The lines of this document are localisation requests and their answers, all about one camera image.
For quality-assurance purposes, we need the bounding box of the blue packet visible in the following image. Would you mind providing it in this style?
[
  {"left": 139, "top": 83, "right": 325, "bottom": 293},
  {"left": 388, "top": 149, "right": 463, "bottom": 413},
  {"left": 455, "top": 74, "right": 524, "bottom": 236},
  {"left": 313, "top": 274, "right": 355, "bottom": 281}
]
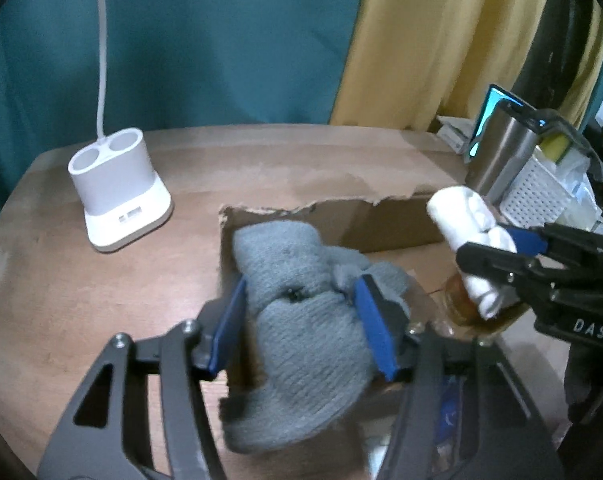
[{"left": 434, "top": 375, "right": 463, "bottom": 467}]

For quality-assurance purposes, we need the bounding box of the white paper box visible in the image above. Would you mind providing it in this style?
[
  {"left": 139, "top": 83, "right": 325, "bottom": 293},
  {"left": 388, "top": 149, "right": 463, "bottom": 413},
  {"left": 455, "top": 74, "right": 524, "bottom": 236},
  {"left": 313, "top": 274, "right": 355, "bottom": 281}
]
[{"left": 435, "top": 115, "right": 478, "bottom": 154}]

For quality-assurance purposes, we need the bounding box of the white sock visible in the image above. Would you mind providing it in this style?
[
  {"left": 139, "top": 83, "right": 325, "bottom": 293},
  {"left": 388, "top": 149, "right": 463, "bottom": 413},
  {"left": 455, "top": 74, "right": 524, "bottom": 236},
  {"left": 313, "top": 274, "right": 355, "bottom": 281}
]
[{"left": 426, "top": 186, "right": 519, "bottom": 321}]

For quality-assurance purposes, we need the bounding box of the clear plastic bag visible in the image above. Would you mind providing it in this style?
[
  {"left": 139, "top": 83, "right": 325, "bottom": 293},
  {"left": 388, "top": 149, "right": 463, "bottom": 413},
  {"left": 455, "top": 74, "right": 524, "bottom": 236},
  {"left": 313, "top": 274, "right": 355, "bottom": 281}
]
[{"left": 556, "top": 152, "right": 603, "bottom": 231}]

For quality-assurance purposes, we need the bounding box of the grey knitted sock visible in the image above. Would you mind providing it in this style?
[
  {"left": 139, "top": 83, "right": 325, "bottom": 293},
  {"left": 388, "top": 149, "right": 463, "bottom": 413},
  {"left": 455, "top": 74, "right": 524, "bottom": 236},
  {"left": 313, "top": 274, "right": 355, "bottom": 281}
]
[{"left": 218, "top": 222, "right": 417, "bottom": 456}]

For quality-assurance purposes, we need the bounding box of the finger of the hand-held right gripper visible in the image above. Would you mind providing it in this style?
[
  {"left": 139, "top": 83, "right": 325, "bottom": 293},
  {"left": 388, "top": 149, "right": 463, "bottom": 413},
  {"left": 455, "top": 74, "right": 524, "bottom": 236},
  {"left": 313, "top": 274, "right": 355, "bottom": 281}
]
[
  {"left": 504, "top": 222, "right": 603, "bottom": 272},
  {"left": 455, "top": 241, "right": 559, "bottom": 311}
]

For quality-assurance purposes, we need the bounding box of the white lamp base with holders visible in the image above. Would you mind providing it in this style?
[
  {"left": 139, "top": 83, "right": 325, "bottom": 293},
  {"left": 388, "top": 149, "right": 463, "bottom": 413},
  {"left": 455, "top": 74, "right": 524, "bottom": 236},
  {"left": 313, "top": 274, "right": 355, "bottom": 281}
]
[{"left": 68, "top": 0, "right": 174, "bottom": 254}]

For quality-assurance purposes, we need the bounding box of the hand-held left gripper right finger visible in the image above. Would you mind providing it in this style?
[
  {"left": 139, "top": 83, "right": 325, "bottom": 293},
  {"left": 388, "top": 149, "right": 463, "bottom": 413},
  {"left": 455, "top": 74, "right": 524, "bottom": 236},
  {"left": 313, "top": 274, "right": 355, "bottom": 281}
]
[{"left": 354, "top": 274, "right": 568, "bottom": 480}]

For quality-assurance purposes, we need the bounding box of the amber glass jar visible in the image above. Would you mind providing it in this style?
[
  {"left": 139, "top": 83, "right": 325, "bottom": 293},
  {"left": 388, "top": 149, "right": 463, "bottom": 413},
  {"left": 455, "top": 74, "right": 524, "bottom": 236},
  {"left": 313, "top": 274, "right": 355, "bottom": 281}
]
[{"left": 441, "top": 275, "right": 532, "bottom": 338}]

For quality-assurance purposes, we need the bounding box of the white perforated basket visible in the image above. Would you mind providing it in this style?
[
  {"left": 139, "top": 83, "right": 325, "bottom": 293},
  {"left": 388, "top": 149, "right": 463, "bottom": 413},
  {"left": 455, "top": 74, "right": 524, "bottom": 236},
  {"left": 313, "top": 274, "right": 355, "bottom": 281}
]
[{"left": 499, "top": 152, "right": 602, "bottom": 233}]

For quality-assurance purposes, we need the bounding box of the yellow curtain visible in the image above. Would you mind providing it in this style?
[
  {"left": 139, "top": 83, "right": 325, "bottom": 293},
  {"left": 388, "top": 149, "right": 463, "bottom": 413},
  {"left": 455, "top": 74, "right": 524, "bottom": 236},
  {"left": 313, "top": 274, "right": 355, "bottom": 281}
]
[{"left": 329, "top": 0, "right": 603, "bottom": 133}]

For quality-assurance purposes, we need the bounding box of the stainless steel tumbler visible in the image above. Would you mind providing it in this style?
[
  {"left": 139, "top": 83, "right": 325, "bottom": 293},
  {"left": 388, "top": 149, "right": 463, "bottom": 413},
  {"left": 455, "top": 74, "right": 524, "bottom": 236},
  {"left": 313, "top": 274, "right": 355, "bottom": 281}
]
[{"left": 464, "top": 84, "right": 555, "bottom": 206}]

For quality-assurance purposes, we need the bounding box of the yellow sponge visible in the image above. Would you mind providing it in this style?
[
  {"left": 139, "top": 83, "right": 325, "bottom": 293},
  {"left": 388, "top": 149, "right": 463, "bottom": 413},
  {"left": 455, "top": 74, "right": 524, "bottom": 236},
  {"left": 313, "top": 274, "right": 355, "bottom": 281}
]
[{"left": 539, "top": 130, "right": 578, "bottom": 163}]

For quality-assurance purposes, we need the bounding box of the dark cloth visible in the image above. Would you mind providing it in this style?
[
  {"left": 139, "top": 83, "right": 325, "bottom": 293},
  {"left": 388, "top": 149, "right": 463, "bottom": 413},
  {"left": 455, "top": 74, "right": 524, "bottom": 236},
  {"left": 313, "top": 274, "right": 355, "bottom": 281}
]
[{"left": 511, "top": 0, "right": 603, "bottom": 128}]

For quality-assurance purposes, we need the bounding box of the cardboard box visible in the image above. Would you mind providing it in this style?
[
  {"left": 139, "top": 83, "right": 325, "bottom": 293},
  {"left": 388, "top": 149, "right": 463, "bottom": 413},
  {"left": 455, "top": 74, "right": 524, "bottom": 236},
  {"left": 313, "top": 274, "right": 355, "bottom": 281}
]
[{"left": 216, "top": 192, "right": 507, "bottom": 480}]

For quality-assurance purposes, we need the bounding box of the teal curtain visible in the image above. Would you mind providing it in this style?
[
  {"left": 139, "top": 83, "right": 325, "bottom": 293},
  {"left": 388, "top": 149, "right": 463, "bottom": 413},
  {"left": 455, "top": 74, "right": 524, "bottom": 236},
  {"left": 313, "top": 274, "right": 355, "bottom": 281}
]
[{"left": 0, "top": 0, "right": 367, "bottom": 213}]

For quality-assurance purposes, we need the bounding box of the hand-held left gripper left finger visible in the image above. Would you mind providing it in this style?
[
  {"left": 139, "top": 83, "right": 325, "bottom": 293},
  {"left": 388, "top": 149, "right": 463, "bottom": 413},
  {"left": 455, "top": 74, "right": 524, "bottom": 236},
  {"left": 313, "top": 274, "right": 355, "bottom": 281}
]
[{"left": 36, "top": 275, "right": 249, "bottom": 480}]

